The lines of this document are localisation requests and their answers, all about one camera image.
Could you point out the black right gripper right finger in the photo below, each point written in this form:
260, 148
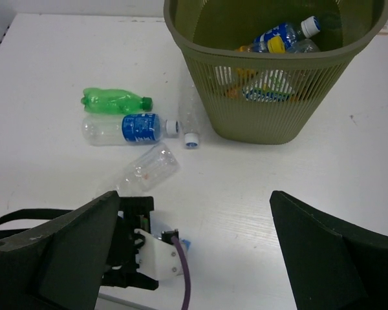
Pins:
331, 263

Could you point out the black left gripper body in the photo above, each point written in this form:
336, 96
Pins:
121, 265

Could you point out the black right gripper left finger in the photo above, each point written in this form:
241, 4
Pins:
60, 263

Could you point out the clear unlabelled bottle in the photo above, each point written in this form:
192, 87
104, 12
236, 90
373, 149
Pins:
143, 174

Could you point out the small orange juice bottle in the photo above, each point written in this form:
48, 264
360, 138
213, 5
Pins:
240, 79

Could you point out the clear bottle yellow-orange cap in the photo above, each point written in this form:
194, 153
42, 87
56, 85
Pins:
274, 45

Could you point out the clear bottle dark blue label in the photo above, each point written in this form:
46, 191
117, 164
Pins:
291, 33

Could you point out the clear bottle green-blue label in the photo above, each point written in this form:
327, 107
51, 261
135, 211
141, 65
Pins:
269, 86

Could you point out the clear bottle near bin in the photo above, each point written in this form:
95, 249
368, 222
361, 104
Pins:
189, 105

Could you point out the olive green mesh bin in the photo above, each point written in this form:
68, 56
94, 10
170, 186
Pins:
262, 68

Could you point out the green plastic bottle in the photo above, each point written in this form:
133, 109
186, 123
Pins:
114, 101

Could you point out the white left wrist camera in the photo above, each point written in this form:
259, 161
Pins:
158, 259

